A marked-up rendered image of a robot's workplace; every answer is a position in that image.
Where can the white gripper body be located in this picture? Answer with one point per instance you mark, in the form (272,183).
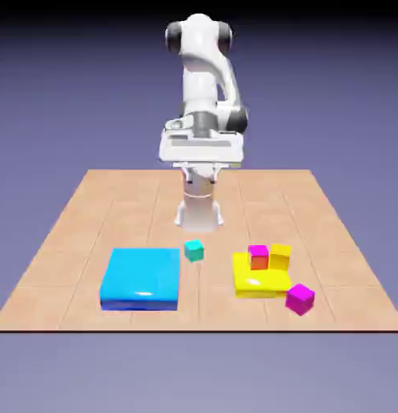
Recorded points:
(202,151)

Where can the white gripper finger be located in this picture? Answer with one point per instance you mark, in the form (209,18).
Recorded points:
(213,174)
(187,174)

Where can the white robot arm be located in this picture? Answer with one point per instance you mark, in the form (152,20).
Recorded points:
(199,58)

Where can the small teal cube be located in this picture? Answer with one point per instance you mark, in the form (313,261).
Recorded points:
(194,251)

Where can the small magenta cube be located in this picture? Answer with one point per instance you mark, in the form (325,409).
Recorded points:
(300,298)
(259,258)

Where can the small yellow cube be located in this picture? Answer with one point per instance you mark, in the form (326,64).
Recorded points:
(280,258)

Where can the large blue box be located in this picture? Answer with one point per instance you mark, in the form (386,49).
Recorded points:
(141,277)

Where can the large yellow box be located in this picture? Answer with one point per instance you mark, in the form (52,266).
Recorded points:
(260,282)

